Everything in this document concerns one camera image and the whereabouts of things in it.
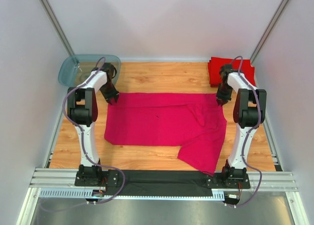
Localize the magenta t shirt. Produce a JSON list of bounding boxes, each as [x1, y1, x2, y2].
[[104, 93, 227, 175]]

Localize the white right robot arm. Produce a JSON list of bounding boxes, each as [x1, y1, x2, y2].
[[216, 64, 267, 182]]

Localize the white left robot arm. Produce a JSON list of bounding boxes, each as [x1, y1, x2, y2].
[[62, 62, 120, 168]]

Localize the folded red t shirt stack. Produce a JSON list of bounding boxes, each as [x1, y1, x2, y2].
[[208, 57, 256, 87]]

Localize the translucent teal plastic bin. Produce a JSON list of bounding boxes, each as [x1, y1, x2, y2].
[[58, 54, 121, 87]]

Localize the black cloth strip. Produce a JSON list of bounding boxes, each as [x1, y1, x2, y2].
[[106, 170, 212, 197]]

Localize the right aluminium corner post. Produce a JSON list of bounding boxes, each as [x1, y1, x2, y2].
[[250, 0, 291, 64]]

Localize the aluminium corner post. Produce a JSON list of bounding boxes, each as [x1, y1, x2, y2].
[[39, 0, 75, 56], [250, 0, 291, 64]]

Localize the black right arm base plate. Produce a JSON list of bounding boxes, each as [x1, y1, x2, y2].
[[206, 173, 251, 189]]

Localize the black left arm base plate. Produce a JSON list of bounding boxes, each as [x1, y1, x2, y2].
[[74, 165, 123, 187]]

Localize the white slotted cable duct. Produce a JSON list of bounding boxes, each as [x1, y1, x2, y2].
[[39, 188, 225, 201]]

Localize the aluminium mounting rail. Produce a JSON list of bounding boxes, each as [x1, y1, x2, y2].
[[29, 168, 81, 188]]

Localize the left aluminium corner post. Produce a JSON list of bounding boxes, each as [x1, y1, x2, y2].
[[39, 0, 75, 56]]

